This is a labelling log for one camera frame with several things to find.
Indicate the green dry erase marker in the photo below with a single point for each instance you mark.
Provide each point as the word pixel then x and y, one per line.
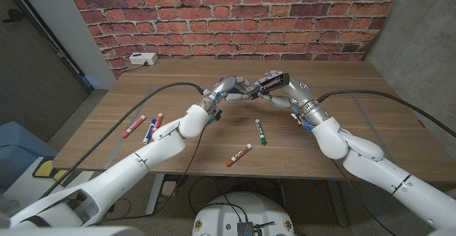
pixel 260 132

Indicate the blue plastic bin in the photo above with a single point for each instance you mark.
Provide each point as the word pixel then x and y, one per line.
pixel 18 147

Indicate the red dry erase marker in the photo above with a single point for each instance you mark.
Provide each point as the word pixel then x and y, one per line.
pixel 133 126
pixel 158 121

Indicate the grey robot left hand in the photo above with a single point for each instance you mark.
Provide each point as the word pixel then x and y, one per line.
pixel 228 86

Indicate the grey table leg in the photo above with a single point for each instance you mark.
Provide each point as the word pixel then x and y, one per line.
pixel 338 207
pixel 155 196

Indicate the orange dry erase marker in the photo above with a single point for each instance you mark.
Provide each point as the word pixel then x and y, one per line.
pixel 238 155

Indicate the white power strip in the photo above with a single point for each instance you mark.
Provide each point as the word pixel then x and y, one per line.
pixel 143 58

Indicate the grey finned torso module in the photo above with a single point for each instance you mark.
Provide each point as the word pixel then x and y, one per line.
pixel 245 229

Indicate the yellow black floor pad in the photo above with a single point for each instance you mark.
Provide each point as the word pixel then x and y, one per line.
pixel 46 168

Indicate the red brick print backdrop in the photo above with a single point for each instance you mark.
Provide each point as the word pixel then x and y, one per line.
pixel 231 22

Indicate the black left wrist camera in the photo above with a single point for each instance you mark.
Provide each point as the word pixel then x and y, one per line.
pixel 216 115

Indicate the beige box under table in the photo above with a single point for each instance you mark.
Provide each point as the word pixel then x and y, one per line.
pixel 169 189

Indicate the blue dry erase marker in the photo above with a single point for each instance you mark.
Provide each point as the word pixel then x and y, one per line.
pixel 149 132

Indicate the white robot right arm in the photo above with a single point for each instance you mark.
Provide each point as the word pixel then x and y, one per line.
pixel 374 168

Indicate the dark wooden door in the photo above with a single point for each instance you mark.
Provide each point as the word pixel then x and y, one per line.
pixel 28 79

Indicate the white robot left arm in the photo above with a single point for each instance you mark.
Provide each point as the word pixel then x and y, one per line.
pixel 117 179

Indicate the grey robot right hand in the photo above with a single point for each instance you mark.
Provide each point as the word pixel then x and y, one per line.
pixel 303 97

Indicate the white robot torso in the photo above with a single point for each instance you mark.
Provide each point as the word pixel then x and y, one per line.
pixel 242 211

